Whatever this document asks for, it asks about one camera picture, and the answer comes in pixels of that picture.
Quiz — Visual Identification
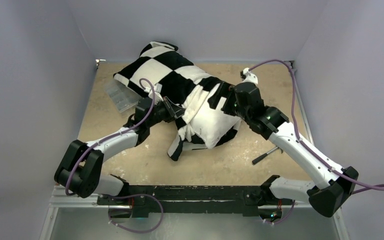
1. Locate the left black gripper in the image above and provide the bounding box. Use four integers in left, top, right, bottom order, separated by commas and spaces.
146, 96, 187, 128

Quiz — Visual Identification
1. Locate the white pillow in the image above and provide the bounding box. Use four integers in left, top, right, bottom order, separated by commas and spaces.
178, 83, 241, 151

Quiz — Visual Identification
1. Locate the black white checkered pillowcase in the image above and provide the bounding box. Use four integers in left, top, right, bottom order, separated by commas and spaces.
113, 41, 226, 161

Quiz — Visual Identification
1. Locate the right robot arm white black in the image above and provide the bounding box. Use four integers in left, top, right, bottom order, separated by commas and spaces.
209, 82, 359, 218

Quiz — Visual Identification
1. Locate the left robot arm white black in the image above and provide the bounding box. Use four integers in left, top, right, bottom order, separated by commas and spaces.
54, 97, 186, 205

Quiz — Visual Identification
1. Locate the clear plastic organizer box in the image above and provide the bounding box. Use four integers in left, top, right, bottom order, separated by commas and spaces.
104, 79, 141, 113

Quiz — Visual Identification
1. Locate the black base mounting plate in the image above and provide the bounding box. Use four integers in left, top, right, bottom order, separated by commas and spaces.
97, 185, 292, 218

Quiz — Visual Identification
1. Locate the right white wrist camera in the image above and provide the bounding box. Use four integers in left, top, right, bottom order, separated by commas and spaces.
240, 67, 259, 85

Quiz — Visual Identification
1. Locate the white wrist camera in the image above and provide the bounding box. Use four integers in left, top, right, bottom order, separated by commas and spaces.
240, 67, 259, 85
149, 83, 163, 102

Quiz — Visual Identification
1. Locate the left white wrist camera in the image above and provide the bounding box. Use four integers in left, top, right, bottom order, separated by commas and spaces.
149, 83, 163, 102

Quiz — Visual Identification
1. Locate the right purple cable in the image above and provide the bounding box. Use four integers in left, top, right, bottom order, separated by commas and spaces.
248, 59, 384, 196

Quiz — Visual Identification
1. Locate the black handled hammer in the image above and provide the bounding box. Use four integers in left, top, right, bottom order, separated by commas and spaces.
251, 146, 284, 166

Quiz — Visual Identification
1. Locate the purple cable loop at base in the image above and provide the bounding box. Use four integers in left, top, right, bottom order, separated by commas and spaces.
107, 194, 164, 235

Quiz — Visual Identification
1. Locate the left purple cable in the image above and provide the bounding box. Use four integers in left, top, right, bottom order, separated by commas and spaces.
64, 78, 156, 197

